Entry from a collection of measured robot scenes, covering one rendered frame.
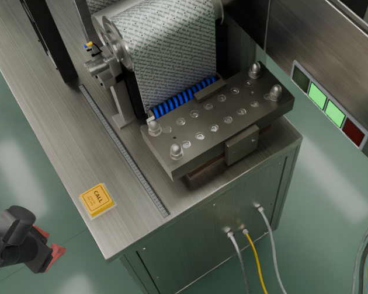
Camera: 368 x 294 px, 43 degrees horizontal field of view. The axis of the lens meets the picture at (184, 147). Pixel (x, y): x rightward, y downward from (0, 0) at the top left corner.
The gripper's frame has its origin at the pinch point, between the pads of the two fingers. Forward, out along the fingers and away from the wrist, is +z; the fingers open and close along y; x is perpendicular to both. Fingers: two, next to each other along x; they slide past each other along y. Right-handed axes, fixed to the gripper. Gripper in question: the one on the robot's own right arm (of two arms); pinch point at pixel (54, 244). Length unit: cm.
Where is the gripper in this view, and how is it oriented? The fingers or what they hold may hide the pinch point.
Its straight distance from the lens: 118.2
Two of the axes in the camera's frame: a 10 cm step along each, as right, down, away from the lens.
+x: -5.2, 8.4, 1.4
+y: -7.7, -5.3, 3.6
